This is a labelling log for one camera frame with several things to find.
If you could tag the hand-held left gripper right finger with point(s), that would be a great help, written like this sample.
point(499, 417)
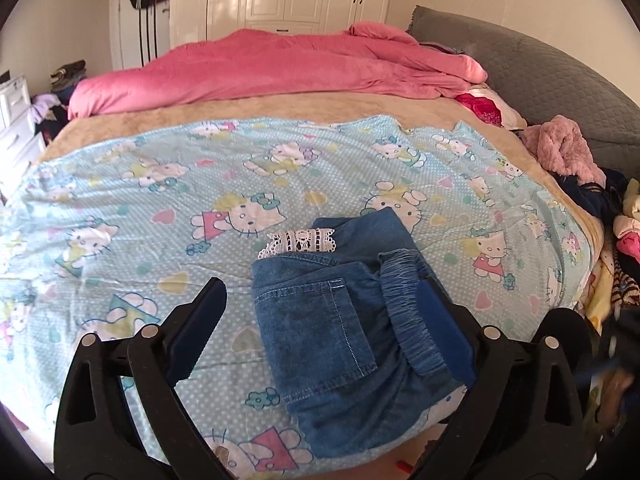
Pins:
point(445, 330)

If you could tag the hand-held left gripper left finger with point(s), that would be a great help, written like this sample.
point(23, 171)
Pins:
point(195, 330)

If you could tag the blue denim pants lace trim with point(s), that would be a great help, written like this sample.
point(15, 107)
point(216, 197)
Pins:
point(310, 320)

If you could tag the bright pink cloth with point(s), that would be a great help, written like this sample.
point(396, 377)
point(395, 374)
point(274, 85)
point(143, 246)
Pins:
point(630, 245)

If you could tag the dark navy garment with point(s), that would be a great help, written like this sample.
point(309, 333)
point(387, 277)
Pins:
point(595, 200)

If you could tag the light blue cartoon printed blanket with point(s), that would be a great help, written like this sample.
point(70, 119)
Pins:
point(125, 220)

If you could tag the pink fluffy garment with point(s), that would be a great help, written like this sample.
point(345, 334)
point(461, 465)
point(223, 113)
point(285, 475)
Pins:
point(560, 145)

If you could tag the tan bed sheet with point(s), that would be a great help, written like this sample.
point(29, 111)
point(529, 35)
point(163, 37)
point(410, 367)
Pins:
point(225, 110)

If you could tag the red pillow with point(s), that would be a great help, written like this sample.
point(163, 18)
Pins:
point(480, 105)

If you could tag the grey quilted headboard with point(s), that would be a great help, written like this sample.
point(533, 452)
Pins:
point(550, 75)

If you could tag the purple cloth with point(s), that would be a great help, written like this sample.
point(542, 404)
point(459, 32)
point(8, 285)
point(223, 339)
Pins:
point(42, 107)

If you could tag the white drawer cabinet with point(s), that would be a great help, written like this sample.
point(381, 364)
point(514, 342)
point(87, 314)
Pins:
point(15, 125)

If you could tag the pink duvet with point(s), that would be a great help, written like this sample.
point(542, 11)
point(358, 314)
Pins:
point(275, 65)

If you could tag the dark clothes pile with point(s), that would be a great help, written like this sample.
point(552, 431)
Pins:
point(70, 72)

